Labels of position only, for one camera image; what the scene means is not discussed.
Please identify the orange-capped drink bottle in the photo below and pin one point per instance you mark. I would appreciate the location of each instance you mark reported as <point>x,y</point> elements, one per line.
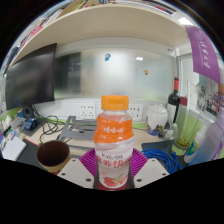
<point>113,143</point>

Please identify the white wall socket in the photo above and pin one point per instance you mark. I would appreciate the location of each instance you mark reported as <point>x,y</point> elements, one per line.
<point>136,112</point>
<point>87,111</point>

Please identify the red and yellow patterned mug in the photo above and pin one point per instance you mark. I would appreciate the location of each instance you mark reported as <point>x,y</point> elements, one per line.
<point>53,155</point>

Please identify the dark wine bottle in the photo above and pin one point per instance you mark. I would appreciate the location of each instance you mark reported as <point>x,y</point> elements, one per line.
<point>173,105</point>

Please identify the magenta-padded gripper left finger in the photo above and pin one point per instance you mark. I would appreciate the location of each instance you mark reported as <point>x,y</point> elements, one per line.
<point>75,173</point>

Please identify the black computer monitor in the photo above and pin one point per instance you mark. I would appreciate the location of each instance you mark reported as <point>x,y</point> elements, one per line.
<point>30,78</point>

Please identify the tall clear glass vase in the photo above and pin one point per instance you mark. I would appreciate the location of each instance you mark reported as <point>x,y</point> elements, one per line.
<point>181,145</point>

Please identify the grey metal laptop stand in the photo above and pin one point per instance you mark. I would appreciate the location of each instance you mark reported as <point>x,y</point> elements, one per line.
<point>78,130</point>

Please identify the small blue device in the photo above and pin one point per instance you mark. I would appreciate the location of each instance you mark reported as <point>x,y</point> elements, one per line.
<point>30,124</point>

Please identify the purple hanging pennant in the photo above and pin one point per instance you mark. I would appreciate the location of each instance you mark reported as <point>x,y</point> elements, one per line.
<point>203,53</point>

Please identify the white notebook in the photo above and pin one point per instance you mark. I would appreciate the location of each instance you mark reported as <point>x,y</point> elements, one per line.
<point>13,148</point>

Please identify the white ceramic jar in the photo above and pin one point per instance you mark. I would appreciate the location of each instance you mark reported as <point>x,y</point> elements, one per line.
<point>157,118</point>

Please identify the white plastic bottle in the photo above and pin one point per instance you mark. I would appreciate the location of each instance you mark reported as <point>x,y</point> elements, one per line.
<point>195,143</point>

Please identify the large purple water bottle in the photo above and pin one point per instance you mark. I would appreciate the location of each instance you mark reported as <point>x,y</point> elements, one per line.
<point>210,143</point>

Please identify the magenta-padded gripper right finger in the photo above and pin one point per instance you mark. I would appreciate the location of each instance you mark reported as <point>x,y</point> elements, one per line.
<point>150,172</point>

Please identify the rectangular ceiling light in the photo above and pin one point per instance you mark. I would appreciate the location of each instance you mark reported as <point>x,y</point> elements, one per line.
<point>185,21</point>

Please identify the large black desk mat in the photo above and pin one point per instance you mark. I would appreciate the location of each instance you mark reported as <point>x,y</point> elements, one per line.
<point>156,146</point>

